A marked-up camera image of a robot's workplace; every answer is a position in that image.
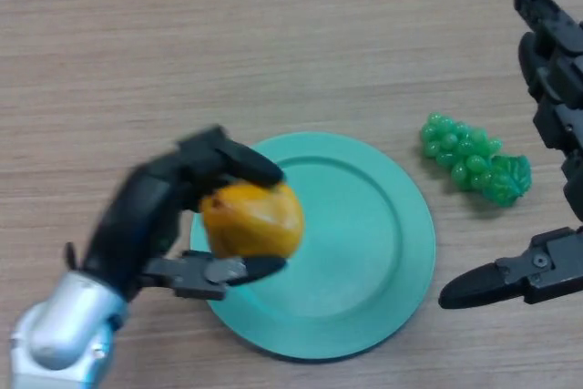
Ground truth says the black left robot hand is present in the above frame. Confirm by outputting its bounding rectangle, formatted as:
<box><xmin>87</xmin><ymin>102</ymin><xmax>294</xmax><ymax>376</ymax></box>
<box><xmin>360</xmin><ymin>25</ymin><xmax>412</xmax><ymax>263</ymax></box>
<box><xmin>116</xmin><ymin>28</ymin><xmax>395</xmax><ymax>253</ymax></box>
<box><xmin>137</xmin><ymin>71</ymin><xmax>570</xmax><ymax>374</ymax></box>
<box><xmin>81</xmin><ymin>124</ymin><xmax>287</xmax><ymax>302</ymax></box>

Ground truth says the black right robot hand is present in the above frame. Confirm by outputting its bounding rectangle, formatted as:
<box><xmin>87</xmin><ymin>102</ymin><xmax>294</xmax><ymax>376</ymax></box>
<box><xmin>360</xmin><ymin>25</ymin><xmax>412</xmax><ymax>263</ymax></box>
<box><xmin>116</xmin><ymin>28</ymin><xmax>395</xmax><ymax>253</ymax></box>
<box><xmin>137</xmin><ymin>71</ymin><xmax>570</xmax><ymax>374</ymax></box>
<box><xmin>437</xmin><ymin>0</ymin><xmax>583</xmax><ymax>311</ymax></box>

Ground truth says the yellow pear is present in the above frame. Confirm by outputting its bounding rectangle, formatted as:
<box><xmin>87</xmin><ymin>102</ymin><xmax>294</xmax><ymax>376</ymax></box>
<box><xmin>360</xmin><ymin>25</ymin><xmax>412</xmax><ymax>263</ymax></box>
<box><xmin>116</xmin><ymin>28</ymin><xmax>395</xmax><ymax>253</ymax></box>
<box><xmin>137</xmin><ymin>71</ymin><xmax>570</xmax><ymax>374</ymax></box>
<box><xmin>199</xmin><ymin>181</ymin><xmax>305</xmax><ymax>260</ymax></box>

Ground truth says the green round plate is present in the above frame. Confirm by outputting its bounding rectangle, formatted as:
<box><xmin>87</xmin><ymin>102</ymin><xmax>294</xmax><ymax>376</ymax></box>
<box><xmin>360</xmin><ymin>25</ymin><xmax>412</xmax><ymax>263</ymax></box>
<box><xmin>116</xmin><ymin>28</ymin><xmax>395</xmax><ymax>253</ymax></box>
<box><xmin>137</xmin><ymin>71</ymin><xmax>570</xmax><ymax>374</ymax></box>
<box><xmin>189</xmin><ymin>132</ymin><xmax>437</xmax><ymax>362</ymax></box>

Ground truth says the green plastic grape bunch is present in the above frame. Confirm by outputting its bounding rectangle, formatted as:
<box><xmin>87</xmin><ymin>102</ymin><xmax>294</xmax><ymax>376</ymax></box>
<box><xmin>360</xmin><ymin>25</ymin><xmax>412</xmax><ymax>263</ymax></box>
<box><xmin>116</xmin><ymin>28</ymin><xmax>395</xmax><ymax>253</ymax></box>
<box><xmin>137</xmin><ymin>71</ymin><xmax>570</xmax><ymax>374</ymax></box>
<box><xmin>419</xmin><ymin>111</ymin><xmax>533</xmax><ymax>208</ymax></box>

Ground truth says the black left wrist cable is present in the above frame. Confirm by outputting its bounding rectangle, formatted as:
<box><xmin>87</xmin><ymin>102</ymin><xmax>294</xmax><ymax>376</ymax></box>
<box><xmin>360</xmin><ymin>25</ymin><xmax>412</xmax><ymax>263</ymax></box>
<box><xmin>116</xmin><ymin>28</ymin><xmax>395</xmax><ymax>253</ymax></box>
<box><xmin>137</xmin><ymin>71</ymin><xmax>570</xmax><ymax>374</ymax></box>
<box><xmin>63</xmin><ymin>241</ymin><xmax>81</xmax><ymax>271</ymax></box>

